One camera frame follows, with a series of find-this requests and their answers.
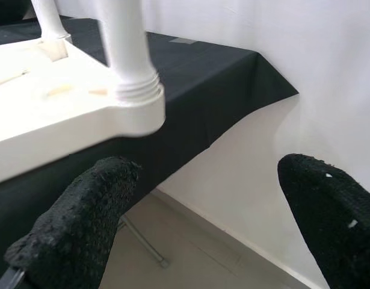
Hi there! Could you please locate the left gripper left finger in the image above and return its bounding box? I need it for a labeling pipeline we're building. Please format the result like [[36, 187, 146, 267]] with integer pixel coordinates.
[[4, 155, 143, 289]]

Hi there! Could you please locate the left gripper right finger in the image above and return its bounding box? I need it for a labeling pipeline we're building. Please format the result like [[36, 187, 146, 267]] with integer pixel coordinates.
[[276, 153, 370, 289]]

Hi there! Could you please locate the white plastic table leg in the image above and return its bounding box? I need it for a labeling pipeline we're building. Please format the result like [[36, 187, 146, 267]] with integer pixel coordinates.
[[31, 0, 67, 42], [97, 0, 162, 105]]

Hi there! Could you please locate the white plastic children table top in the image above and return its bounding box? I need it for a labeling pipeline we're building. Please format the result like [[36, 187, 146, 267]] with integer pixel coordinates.
[[0, 33, 168, 187]]

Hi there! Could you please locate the black table cloth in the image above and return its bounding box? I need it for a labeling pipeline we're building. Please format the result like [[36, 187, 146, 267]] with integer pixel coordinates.
[[0, 14, 300, 267]]

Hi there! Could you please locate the grey tape strip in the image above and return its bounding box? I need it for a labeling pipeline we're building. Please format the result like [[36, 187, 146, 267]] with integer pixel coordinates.
[[168, 37, 197, 46]]

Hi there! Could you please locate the black wok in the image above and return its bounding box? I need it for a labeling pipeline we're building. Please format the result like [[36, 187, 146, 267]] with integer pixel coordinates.
[[0, 0, 35, 26]]

